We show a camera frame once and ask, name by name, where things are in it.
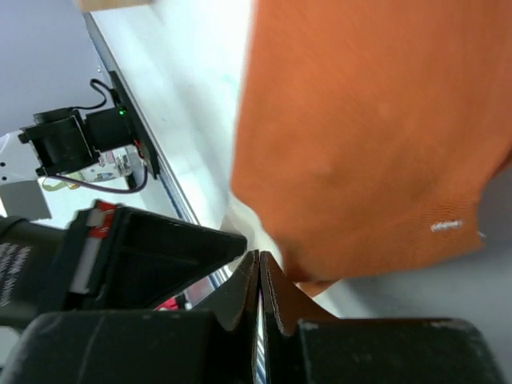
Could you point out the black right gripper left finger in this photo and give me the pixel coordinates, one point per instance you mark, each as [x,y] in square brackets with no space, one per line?
[214,342]

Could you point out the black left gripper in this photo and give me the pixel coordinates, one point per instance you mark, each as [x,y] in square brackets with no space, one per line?
[116,257]

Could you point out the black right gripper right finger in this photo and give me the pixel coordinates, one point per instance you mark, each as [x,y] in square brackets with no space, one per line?
[306,344]

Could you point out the orange and cream underwear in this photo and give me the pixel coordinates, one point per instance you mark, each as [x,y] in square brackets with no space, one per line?
[369,129]

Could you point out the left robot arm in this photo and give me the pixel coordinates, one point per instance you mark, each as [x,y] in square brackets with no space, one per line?
[60,142]

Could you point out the wooden compartment tray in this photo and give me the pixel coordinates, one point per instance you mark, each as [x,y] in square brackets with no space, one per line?
[96,5]

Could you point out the aluminium mounting rail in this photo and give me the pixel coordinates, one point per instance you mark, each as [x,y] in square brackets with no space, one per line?
[165,174]

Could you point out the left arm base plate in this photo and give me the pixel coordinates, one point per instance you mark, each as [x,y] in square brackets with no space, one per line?
[135,124]

